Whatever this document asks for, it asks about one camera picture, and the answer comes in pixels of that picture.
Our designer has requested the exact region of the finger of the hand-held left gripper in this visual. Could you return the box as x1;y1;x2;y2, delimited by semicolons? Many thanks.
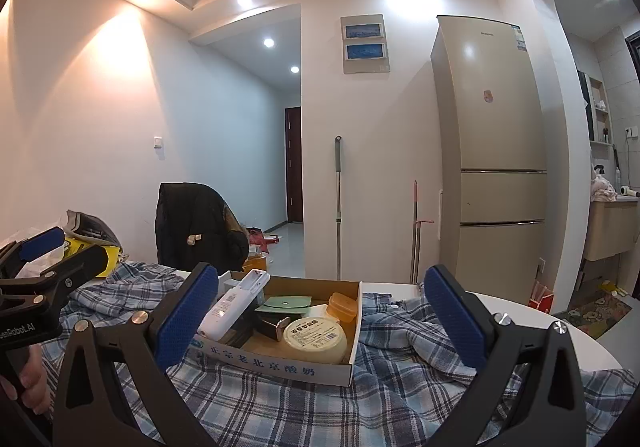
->
0;244;108;315
0;227;66;280

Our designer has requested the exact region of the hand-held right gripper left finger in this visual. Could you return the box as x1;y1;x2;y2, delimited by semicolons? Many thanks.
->
52;262;221;447

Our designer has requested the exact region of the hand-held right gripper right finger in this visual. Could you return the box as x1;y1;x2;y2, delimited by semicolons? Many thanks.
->
423;264;587;447

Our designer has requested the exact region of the white remote control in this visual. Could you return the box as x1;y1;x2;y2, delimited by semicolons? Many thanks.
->
197;271;271;340

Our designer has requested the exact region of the glossy black case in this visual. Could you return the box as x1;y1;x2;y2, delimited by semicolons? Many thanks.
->
252;313;292;343

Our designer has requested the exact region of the green card pouch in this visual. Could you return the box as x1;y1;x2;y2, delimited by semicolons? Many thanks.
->
255;296;312;317

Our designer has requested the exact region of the cardboard box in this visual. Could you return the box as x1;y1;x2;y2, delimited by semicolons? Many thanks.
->
192;272;363;388

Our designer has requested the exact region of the orange plastic soap box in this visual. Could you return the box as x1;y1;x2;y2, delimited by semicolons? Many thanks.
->
327;293;358;324

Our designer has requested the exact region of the round pale yellow container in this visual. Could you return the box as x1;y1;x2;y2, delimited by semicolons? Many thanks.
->
282;317;348;364

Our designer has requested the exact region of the person's left hand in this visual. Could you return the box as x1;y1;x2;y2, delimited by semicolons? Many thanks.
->
0;343;52;420

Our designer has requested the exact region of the yellow bag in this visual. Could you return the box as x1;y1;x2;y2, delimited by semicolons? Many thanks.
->
64;237;123;278

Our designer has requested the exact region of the blue plaid cloth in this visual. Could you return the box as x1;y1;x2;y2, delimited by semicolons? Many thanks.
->
40;261;621;447

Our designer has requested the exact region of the red carton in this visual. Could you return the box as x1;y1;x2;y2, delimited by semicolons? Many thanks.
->
529;279;556;313

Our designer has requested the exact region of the chair with black jacket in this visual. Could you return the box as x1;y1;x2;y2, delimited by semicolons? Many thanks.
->
155;182;249;273

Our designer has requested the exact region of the red bag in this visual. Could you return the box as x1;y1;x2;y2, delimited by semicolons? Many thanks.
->
247;228;281;253

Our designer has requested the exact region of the patterned floor mat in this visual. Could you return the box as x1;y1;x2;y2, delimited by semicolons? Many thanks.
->
555;289;633;340

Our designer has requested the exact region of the beige three-door fridge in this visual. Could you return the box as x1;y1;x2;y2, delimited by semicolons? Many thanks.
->
431;16;548;305

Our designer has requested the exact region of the dark brown door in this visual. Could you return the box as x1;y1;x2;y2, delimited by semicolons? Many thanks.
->
285;107;303;225

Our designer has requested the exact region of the beige vanity cabinet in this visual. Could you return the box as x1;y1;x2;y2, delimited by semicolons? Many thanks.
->
585;199;640;263

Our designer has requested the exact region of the crumpled pale cloth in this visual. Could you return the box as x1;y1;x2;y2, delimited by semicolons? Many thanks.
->
590;177;618;202

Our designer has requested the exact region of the red handled broom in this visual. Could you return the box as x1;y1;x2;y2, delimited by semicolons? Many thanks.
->
410;180;433;284

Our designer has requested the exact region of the grey handled mop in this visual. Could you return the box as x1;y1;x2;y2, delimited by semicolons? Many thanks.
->
334;135;345;280

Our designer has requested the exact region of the white wall shelf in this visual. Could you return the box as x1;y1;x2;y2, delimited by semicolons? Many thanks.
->
587;77;613;145

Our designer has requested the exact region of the wall electrical panel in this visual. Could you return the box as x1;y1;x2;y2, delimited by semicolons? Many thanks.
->
341;15;391;75

